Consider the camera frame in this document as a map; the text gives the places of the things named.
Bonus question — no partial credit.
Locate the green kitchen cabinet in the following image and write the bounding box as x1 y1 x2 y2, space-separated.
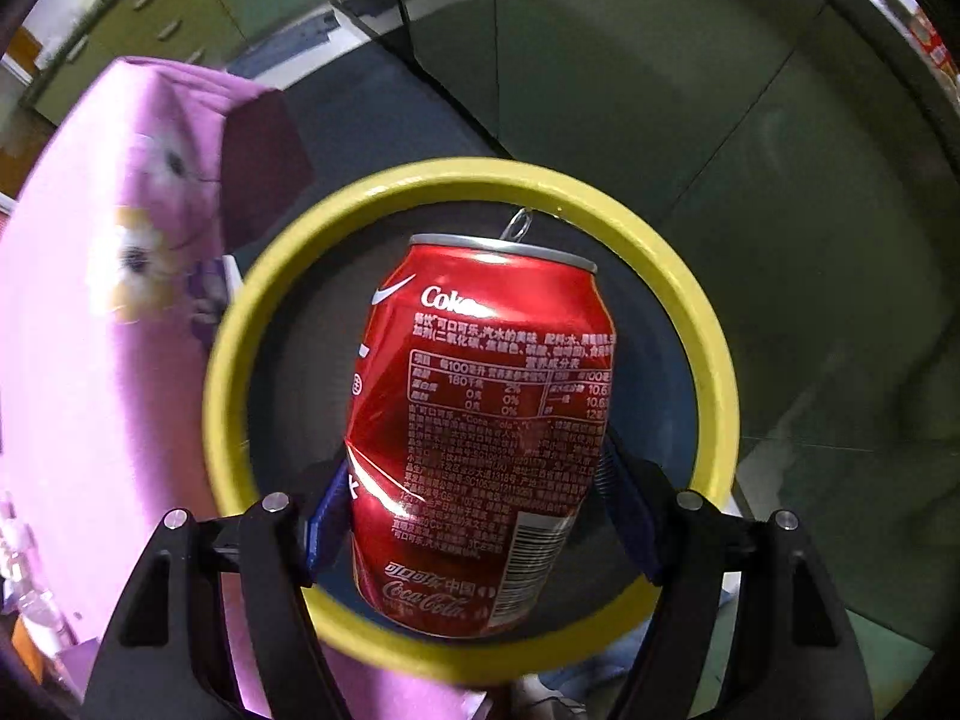
22 0 338 125

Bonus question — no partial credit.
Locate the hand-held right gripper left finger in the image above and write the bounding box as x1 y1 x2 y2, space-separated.
79 457 361 720

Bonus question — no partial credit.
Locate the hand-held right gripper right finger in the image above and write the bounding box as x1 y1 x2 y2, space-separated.
596 427 878 720

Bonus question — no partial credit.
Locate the person's shoe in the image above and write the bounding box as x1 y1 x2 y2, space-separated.
514 673 587 720

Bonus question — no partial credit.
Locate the yellow-rimmed trash bin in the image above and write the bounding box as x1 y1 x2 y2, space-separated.
204 157 740 688

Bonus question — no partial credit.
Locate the dark red chair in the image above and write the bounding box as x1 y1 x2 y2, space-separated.
221 88 316 248

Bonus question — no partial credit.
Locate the purple floral tablecloth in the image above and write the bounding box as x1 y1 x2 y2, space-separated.
0 56 496 720

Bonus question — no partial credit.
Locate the red packet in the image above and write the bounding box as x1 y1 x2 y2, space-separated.
906 6 960 85

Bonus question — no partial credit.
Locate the red soda can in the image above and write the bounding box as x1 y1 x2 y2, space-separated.
349 208 617 640

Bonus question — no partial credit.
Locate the clear plastic bottle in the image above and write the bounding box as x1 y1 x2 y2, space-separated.
0 495 77 662

